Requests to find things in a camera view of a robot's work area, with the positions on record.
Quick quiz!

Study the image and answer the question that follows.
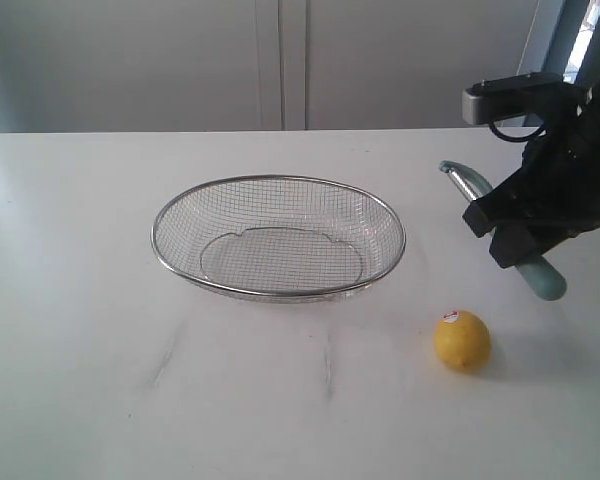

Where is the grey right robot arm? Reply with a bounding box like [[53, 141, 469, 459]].
[[462, 18, 600, 268]]

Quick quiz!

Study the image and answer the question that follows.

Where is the oval metal wire basket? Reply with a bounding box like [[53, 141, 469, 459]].
[[151, 174, 407, 303]]

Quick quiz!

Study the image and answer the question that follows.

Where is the yellow lemon with sticker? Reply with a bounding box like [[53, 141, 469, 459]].
[[433, 310, 492, 373]]

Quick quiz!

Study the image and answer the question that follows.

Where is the green handled peeler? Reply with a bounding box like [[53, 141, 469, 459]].
[[439, 160, 567, 301]]

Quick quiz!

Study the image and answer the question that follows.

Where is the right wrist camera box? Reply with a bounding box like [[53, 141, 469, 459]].
[[462, 72, 578, 126]]

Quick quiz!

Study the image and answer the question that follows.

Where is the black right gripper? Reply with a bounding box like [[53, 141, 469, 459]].
[[463, 84, 600, 268]]

